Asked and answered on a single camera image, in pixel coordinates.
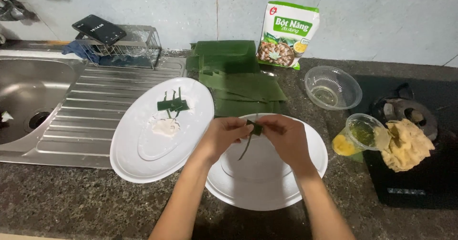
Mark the person's right hand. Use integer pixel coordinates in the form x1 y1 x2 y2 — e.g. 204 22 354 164
256 114 317 178

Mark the person's left hand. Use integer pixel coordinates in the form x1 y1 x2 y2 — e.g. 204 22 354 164
198 117 253 165

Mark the small green leaf-wrapped parcel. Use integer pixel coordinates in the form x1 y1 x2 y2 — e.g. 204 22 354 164
238 119 265 161

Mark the stack of green banana leaves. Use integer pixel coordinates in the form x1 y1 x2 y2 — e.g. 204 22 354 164
185 40 288 118

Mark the round white plate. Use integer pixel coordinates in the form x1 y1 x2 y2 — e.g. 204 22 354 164
205 113 328 211

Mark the green leaf-wrapped parcel with strips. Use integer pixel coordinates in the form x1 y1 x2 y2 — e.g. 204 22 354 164
157 87 190 119

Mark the clear plastic bowl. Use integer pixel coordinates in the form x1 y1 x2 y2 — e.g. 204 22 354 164
304 66 363 111

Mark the white dough lump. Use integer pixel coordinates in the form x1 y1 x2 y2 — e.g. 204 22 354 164
152 118 181 137

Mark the clear plastic cup with filling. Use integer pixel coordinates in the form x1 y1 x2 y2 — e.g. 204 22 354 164
331 113 388 157

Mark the white and green flour bag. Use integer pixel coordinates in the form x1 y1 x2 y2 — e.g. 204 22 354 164
256 1 320 70

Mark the oval white plate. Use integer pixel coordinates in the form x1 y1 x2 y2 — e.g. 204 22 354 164
109 77 215 184

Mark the yellow cloth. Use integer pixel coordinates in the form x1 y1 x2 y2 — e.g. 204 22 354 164
373 118 436 173

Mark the black gas stove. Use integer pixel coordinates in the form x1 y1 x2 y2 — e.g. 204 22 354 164
349 75 458 210

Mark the black smartphone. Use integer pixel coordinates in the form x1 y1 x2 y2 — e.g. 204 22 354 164
72 15 127 47

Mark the blue cloth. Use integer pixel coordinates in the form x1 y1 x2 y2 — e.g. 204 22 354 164
62 40 101 64

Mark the stainless steel sink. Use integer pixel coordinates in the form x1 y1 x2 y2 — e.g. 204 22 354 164
0 49 187 169

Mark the metal faucet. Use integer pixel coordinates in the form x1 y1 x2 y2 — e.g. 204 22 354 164
0 0 40 23

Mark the metal wire rack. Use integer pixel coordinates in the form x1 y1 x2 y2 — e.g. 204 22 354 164
75 25 162 70

